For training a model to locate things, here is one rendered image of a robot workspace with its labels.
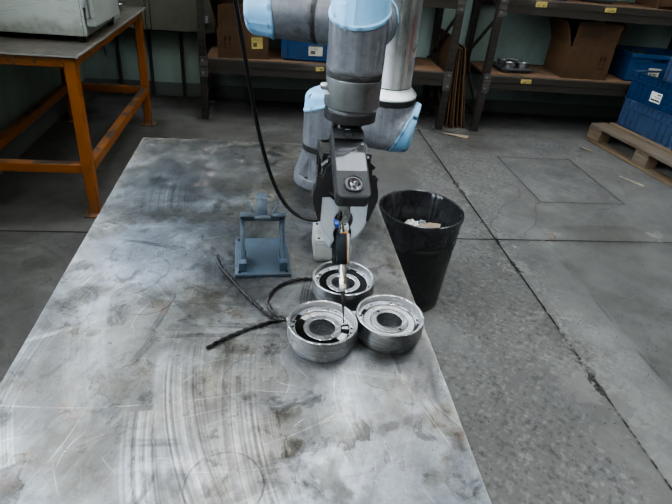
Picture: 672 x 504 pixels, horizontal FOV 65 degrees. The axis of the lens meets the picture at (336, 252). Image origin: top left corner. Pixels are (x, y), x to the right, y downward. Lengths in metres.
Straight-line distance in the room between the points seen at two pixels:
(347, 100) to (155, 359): 0.45
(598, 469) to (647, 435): 0.27
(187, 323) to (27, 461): 0.28
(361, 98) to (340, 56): 0.06
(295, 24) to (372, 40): 0.16
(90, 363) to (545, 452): 1.44
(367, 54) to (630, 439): 1.65
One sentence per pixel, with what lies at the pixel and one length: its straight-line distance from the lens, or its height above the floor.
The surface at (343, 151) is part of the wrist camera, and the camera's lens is 0.72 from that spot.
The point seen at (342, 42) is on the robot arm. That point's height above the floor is 1.22.
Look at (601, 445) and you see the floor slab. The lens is 2.00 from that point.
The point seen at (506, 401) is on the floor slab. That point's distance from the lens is 1.99.
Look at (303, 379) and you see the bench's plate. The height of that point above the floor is 0.80.
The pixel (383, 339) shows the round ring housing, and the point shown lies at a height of 0.83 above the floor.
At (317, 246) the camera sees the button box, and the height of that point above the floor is 0.83.
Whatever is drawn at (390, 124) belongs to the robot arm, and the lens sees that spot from 1.21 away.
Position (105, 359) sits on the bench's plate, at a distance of 0.83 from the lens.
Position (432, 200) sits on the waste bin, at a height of 0.40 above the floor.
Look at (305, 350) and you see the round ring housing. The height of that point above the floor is 0.82.
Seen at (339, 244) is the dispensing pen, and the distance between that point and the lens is 0.79.
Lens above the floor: 1.34
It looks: 31 degrees down
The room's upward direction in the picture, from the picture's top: 5 degrees clockwise
